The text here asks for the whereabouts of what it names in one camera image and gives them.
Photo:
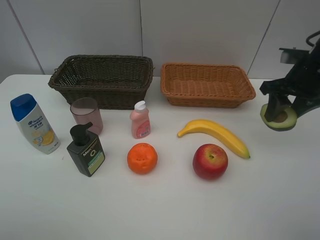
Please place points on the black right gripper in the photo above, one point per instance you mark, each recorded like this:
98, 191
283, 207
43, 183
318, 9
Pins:
302, 81

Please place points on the halved avocado with pit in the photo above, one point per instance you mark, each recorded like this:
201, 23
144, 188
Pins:
285, 121

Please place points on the yellow banana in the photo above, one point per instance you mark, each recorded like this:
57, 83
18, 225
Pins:
225, 136

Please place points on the red apple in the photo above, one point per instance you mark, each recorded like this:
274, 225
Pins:
210, 162

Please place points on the orange mandarin fruit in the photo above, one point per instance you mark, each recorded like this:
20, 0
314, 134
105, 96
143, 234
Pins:
142, 158

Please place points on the light brown wicker basket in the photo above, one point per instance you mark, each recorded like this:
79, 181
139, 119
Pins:
205, 85

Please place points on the small pink lotion bottle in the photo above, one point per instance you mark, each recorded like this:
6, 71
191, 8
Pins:
140, 121

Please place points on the dark brown wicker basket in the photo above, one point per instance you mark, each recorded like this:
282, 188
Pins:
116, 82

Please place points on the translucent pink plastic cup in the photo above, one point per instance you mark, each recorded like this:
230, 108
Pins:
85, 110

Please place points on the dark green pump bottle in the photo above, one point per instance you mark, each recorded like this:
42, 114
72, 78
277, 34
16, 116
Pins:
85, 149

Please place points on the white shampoo bottle blue cap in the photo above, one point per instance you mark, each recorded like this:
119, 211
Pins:
33, 124

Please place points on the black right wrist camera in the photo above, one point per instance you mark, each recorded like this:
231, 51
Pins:
292, 55

